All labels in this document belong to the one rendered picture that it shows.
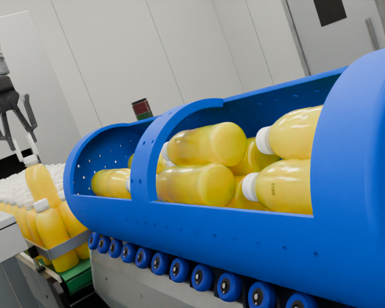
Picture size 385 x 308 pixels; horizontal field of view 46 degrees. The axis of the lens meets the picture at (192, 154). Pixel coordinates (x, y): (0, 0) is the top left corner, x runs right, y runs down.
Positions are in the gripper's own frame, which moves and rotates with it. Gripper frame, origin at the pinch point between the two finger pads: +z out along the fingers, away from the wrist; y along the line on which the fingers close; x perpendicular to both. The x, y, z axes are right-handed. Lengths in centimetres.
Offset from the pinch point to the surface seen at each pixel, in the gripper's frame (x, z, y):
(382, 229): -111, 14, 1
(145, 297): -47, 37, 1
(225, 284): -78, 28, 3
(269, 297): -88, 28, 3
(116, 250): -35.3, 28.6, 2.5
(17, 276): -0.2, 32.4, -15.8
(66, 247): -11.1, 28.6, -2.7
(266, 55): 301, 8, 374
